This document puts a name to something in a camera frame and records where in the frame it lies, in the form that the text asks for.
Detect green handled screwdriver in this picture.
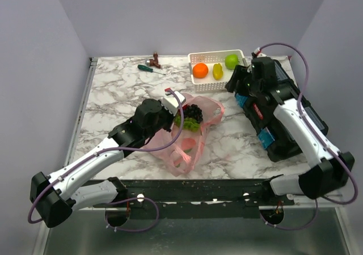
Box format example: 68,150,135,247
137,64,166,76

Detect green fake apple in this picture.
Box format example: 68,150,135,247
225,54,239,70

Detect dark purple fake grapes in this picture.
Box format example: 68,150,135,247
183,104,203,123

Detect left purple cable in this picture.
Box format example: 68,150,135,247
27,89,185,225

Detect green fake grapes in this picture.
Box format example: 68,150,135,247
174,115,200,132

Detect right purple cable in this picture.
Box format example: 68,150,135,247
258,42,358,205

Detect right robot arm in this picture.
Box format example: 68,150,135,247
225,57,355,205

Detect brown metal faucet valve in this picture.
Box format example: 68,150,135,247
145,52,161,69

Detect aluminium frame rail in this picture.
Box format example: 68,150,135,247
63,57,98,168

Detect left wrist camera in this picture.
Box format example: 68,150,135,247
161,88,186,116

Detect black plastic toolbox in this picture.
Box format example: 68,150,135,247
233,57,330,162

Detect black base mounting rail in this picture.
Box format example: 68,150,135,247
109,179,294,219

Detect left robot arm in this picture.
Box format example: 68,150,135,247
28,95,185,228

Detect orange fake orange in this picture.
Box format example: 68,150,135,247
192,63,209,79

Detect yellow fake lemon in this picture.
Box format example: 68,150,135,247
213,63,223,80

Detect pink plastic bag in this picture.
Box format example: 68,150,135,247
150,93,225,177

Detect white perforated plastic basket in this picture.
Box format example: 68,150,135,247
188,49,246,93

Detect purple cable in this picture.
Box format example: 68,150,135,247
27,89,185,225
258,42,358,205

